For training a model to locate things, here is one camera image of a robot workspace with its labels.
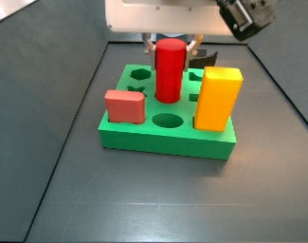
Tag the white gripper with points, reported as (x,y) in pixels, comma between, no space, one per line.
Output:
(165,16)

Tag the red cylinder peg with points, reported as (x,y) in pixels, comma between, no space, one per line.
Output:
(171,53)

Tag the green shape sorter board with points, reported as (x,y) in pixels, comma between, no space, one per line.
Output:
(167,132)

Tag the black curved holder stand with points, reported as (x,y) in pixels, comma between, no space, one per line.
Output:
(203,59)

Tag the yellow rectangular block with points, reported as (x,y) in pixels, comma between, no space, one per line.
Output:
(220,87)

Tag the salmon red block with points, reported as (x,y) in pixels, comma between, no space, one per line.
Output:
(124,106)

